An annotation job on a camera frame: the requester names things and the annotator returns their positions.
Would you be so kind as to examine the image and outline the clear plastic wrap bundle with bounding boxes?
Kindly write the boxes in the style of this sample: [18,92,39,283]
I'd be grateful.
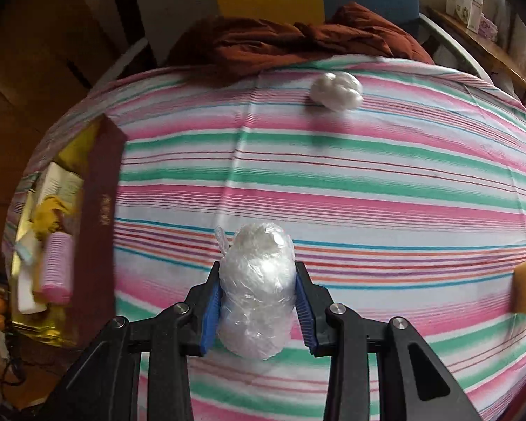
[215,222,296,360]

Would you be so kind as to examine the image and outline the pink roll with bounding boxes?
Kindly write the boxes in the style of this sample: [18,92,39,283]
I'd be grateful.
[40,232,74,305]

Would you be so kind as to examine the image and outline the gold tray box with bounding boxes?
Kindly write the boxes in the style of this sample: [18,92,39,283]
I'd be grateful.
[8,115,126,348]

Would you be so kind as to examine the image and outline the white foam block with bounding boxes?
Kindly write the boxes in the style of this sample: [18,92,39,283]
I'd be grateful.
[17,265,47,315]

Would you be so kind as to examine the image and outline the yellow patterned sock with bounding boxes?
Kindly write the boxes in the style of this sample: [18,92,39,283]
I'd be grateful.
[32,196,74,240]

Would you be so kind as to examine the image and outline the beige blue sock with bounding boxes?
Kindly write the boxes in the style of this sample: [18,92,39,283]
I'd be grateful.
[14,228,41,266]

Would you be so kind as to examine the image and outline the beige medicine box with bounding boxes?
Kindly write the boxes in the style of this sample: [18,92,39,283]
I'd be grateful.
[35,162,83,208]

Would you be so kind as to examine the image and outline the white plastic bag ball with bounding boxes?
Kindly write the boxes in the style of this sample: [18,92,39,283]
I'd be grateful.
[310,71,364,112]

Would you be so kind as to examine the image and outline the striped bed sheet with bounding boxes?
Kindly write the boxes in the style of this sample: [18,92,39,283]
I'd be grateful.
[1,54,526,421]

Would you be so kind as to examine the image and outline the dark red blanket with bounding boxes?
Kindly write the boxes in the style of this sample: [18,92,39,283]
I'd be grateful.
[165,2,433,77]

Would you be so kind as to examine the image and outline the wooden shelf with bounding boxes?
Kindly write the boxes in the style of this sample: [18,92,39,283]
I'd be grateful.
[426,8,526,100]

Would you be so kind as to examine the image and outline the white boxes on shelf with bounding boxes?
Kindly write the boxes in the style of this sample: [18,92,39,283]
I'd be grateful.
[446,0,498,42]

